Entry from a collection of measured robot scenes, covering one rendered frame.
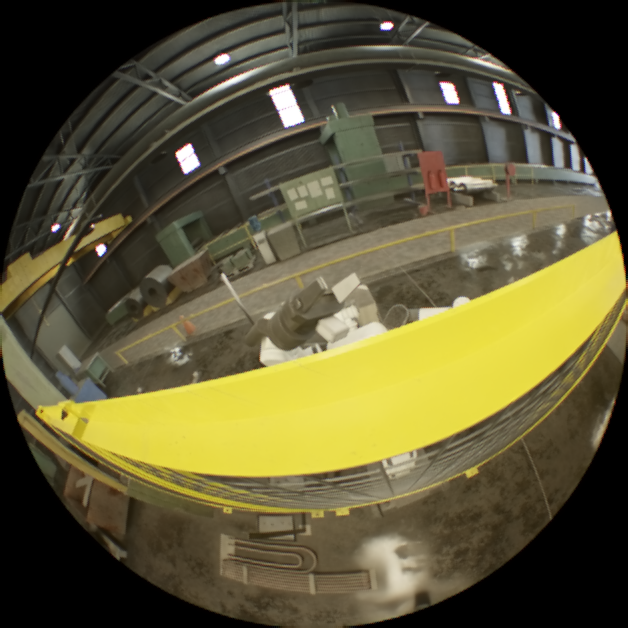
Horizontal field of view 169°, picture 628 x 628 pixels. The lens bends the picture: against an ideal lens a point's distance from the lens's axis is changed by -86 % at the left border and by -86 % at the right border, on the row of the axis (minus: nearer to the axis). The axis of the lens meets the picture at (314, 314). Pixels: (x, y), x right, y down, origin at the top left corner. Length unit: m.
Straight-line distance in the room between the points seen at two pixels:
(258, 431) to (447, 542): 1.93
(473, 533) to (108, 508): 3.92
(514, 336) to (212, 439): 0.24
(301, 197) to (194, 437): 5.93
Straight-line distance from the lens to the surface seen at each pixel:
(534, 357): 0.18
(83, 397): 6.50
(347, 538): 1.99
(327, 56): 9.39
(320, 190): 6.01
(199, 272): 8.14
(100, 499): 3.69
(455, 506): 1.99
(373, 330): 0.87
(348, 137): 8.70
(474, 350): 0.16
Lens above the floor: 1.93
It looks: 35 degrees down
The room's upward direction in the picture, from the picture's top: 24 degrees counter-clockwise
